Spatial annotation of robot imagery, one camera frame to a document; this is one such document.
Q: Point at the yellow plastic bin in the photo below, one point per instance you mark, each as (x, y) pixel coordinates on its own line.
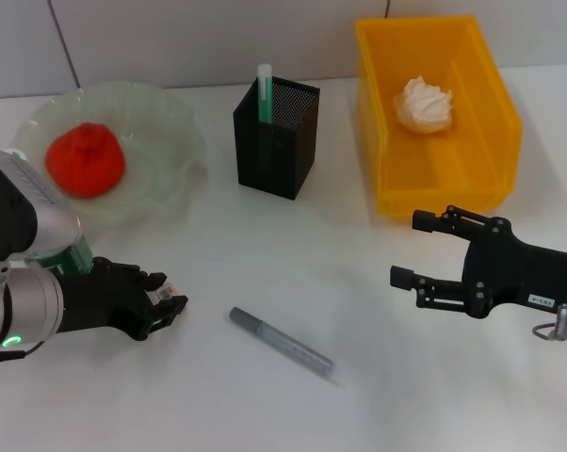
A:
(406, 179)

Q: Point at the pale green glass fruit plate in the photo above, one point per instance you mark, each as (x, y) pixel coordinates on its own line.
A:
(161, 155)

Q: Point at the mint green pen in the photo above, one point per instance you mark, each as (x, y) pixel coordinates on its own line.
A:
(265, 94)

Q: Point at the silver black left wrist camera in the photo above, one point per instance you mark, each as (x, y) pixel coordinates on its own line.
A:
(24, 207)

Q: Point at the black mesh pen holder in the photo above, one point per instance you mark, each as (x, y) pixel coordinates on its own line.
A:
(283, 160)

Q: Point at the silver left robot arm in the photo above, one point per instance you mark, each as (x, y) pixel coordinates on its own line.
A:
(20, 306)

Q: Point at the grey marker pen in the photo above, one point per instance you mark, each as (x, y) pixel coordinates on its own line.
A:
(279, 341)

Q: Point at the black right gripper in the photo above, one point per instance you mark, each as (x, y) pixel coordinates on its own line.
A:
(519, 273)

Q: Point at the small beige eraser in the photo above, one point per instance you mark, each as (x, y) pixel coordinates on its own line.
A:
(166, 292)

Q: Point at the red tomato-shaped object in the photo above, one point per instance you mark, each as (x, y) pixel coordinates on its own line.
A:
(85, 160)

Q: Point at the clear plastic water bottle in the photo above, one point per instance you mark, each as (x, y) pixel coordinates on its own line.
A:
(69, 259)

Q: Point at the white paper ball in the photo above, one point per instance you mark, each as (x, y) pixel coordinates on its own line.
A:
(425, 106)

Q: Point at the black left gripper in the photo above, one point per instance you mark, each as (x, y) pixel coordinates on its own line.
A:
(100, 296)

